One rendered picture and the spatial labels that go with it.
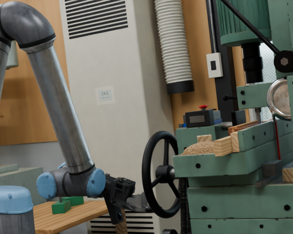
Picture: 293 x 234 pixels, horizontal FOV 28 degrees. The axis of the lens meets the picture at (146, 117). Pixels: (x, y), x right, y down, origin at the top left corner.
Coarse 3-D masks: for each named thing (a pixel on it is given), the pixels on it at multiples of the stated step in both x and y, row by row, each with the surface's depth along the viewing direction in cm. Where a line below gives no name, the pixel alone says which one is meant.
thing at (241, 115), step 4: (232, 112) 177; (236, 112) 178; (240, 112) 181; (244, 112) 184; (232, 116) 178; (236, 116) 178; (240, 116) 181; (244, 116) 184; (232, 120) 178; (236, 120) 177; (240, 120) 180; (244, 120) 183; (224, 124) 183; (228, 124) 182; (232, 124) 181; (236, 124) 177; (224, 128) 183
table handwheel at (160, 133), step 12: (156, 132) 191; (168, 132) 196; (168, 144) 195; (144, 156) 182; (168, 156) 195; (144, 168) 181; (168, 168) 191; (144, 180) 181; (156, 180) 187; (168, 180) 190; (144, 192) 182; (156, 204) 183; (168, 216) 190
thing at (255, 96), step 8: (240, 88) 175; (248, 88) 174; (256, 88) 172; (264, 88) 171; (240, 96) 175; (248, 96) 174; (256, 96) 173; (264, 96) 171; (240, 104) 175; (248, 104) 174; (256, 104) 173; (264, 104) 172; (256, 112) 176
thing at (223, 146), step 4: (228, 136) 154; (216, 140) 146; (220, 140) 145; (224, 140) 147; (228, 140) 150; (216, 144) 146; (220, 144) 145; (224, 144) 147; (228, 144) 150; (216, 148) 146; (220, 148) 145; (224, 148) 147; (228, 148) 149; (216, 152) 146; (220, 152) 146; (224, 152) 147; (228, 152) 149
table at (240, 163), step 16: (272, 144) 171; (288, 144) 186; (176, 160) 159; (192, 160) 157; (208, 160) 155; (224, 160) 153; (240, 160) 150; (256, 160) 157; (176, 176) 160; (192, 176) 158
